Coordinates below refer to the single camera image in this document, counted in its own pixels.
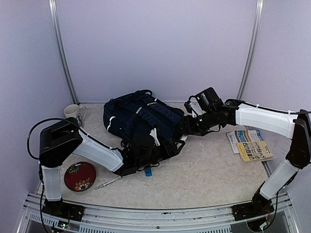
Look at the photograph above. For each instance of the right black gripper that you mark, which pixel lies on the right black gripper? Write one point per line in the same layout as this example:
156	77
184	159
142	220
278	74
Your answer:
188	127

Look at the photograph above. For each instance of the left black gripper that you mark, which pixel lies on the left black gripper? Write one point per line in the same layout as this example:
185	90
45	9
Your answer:
174	151

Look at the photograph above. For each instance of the navy blue student backpack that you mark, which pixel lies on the navy blue student backpack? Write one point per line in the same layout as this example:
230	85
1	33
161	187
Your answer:
131	117

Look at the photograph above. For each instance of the grey white book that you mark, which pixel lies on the grey white book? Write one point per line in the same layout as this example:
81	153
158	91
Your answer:
184	137

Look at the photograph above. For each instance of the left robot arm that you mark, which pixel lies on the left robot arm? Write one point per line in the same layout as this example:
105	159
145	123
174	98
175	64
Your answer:
65	137

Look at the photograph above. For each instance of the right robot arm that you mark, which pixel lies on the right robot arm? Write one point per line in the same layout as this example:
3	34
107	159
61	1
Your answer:
293	125

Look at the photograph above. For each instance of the black and blue stamp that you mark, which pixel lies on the black and blue stamp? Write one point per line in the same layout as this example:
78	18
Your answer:
148	172

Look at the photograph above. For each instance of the colourful comic booklet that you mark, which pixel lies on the colourful comic booklet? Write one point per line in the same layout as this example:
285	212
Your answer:
249	145

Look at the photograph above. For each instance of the clear plastic syringe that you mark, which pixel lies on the clear plastic syringe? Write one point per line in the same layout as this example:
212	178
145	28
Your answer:
108	183

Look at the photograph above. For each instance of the red floral plate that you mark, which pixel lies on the red floral plate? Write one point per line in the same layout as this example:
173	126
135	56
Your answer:
80	176

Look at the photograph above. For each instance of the white patterned ceramic cup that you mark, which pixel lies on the white patterned ceramic cup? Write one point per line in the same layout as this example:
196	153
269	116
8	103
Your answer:
76	111

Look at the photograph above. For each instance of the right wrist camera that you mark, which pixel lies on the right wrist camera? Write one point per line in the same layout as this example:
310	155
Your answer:
192	107

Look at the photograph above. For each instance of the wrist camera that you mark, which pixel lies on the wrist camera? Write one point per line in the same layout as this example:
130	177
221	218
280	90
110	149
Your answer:
153	133
192	107

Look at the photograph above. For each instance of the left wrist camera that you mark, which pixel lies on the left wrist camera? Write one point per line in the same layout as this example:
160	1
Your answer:
153	133

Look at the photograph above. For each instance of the front aluminium rail base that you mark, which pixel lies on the front aluminium rail base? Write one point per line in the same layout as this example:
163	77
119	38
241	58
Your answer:
102	219

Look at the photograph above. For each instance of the right aluminium frame post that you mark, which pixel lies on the right aluminium frame post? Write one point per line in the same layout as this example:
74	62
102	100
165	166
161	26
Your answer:
251	49

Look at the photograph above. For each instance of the aluminium frame post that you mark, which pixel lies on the aluminium frame post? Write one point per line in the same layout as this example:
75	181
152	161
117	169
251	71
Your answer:
251	49
61	50

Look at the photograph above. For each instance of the left aluminium frame post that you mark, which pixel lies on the left aluminium frame post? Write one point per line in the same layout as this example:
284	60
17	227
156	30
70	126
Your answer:
61	50

